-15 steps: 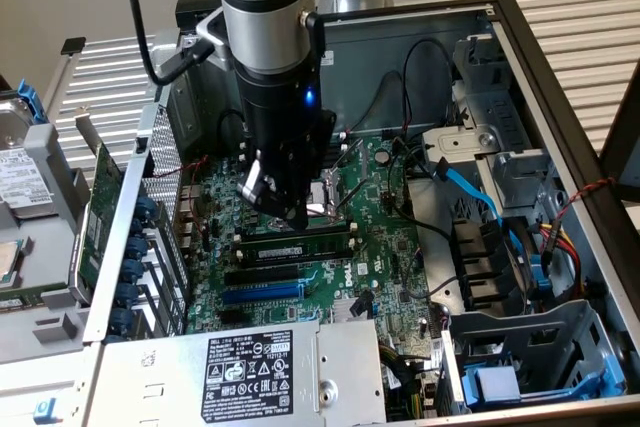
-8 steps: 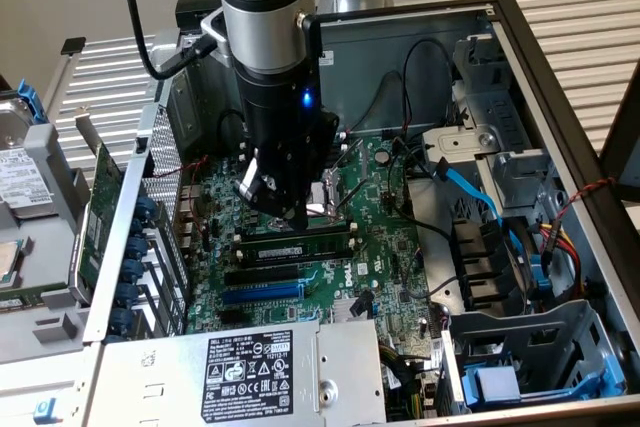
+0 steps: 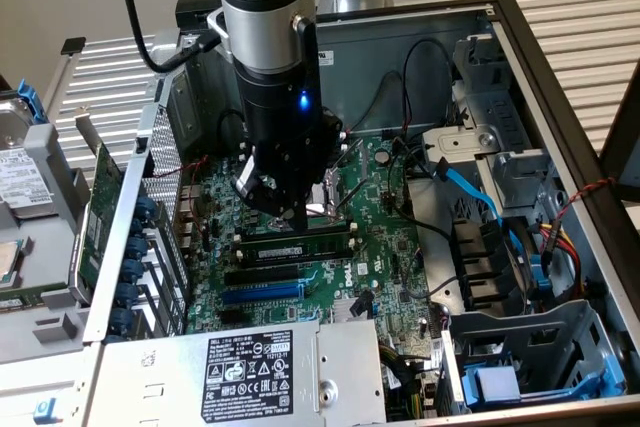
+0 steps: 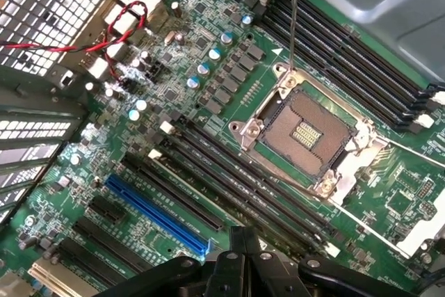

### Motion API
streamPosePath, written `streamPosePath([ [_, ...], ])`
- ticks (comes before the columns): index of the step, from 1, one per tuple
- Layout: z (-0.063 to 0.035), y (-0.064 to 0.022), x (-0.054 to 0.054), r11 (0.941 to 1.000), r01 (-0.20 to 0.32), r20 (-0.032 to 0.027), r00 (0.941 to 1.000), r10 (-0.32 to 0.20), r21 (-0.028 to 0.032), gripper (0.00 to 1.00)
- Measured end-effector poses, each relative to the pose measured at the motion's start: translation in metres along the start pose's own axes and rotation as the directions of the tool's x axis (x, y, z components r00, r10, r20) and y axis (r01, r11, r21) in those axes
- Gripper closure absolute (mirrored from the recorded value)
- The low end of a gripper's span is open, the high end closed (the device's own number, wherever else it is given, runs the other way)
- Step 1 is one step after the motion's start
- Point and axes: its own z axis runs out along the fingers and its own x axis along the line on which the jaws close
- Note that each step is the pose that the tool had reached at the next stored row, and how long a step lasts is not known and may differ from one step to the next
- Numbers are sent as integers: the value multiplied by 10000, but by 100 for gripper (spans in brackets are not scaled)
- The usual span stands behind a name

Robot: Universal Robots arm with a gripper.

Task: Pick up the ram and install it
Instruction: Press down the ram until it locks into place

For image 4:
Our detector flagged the RAM slot with black latches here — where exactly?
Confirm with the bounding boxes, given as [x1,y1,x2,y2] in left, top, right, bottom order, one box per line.
[154,135,327,259]
[250,3,423,136]
[267,0,442,117]
[172,111,348,242]

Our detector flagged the RAM slot with white latches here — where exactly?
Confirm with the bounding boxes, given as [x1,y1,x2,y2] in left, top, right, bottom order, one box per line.
[256,0,435,130]
[159,120,342,259]
[273,0,445,105]
[147,148,303,259]

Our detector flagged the long black expansion slot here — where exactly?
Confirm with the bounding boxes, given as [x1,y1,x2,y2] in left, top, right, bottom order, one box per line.
[71,216,156,274]
[120,156,225,232]
[55,237,131,287]

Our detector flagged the blue expansion slot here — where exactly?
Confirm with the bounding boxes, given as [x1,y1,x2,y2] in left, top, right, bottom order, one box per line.
[104,174,213,257]

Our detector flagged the thin metal locking lever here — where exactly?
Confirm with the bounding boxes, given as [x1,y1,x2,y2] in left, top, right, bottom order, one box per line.
[289,0,300,74]
[330,201,413,256]

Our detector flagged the CPU socket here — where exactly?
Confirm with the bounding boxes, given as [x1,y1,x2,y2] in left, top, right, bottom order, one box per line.
[229,62,369,200]

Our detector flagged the short black expansion slot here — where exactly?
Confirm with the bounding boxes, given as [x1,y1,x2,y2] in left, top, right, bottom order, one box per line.
[86,195,127,225]

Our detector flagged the green motherboard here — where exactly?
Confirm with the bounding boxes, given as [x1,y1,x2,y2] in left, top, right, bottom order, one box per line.
[0,0,445,297]

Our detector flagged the beige expansion slot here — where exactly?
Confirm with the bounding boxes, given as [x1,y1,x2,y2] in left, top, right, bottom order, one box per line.
[26,262,83,297]

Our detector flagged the red and black twisted wire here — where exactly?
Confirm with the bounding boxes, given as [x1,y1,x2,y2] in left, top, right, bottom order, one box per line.
[0,0,149,86]

